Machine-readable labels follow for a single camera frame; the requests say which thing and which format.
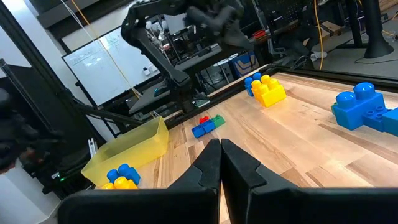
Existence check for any large yellow building block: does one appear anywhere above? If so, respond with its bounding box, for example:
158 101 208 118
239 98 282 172
251 74 272 102
257 78 288 108
101 176 139 190

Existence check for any white whiteboard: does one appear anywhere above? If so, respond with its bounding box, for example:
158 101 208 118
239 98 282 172
61 26 161 107

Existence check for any person's shoe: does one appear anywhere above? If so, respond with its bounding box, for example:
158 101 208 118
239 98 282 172
310 50 328 62

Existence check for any small blue building block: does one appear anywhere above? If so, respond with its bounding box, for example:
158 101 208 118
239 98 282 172
201 119 217 134
381 107 398 138
362 105 392 133
191 124 206 139

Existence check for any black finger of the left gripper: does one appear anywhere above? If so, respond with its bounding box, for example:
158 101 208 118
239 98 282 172
185 5 239 30
223 27 255 52

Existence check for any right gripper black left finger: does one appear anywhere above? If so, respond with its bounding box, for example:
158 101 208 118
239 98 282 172
57 139 222 224

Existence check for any yellow cable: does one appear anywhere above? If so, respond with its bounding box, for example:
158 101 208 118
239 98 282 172
312 0 325 71
70 0 144 99

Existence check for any large blue building block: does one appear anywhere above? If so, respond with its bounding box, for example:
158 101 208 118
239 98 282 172
106 163 141 186
243 72 262 98
331 82 388 131

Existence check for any black computer mouse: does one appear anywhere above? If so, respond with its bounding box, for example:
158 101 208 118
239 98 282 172
153 86 170 98

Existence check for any cardboard box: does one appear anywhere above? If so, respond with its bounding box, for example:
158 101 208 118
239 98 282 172
319 21 346 40

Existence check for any yellow translucent plastic bin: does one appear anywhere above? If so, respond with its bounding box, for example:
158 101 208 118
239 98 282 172
80 116 170 187

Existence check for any dark grey side desk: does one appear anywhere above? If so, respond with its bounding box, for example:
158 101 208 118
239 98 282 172
128 42 265 116

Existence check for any blue storage crate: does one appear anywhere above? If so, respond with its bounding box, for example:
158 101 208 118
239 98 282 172
231 52 261 78

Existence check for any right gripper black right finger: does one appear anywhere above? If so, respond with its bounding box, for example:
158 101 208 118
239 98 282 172
221 139 398 224

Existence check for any black stand with round base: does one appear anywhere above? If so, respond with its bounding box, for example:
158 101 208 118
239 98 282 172
362 0 395 60

